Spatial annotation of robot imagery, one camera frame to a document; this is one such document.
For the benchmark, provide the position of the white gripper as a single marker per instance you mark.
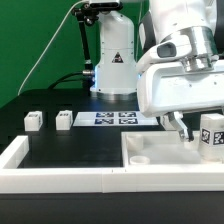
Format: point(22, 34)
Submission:
point(165, 87)

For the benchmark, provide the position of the white square tabletop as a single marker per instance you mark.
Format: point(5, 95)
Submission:
point(163, 148)

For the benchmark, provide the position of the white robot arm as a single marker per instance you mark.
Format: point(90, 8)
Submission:
point(116, 74)

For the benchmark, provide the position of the white marker sheet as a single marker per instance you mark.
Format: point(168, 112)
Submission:
point(123, 118)

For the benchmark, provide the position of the white U-shaped fence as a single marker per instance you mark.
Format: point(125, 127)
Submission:
point(193, 177)

